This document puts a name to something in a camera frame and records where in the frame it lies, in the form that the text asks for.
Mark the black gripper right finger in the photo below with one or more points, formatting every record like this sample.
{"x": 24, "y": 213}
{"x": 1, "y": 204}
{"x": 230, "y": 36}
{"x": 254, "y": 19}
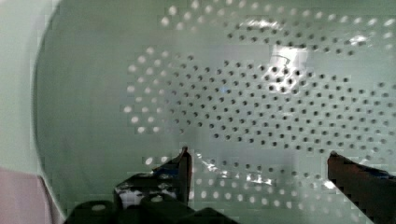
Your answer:
{"x": 372, "y": 190}

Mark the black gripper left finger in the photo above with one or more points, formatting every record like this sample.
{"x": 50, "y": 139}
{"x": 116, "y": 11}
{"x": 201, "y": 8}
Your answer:
{"x": 159, "y": 197}

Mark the green oval plastic strainer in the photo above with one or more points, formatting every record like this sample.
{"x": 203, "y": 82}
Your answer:
{"x": 260, "y": 92}

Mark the lilac round plate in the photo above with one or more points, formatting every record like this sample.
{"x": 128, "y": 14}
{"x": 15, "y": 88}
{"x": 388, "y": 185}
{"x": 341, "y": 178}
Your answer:
{"x": 25, "y": 199}

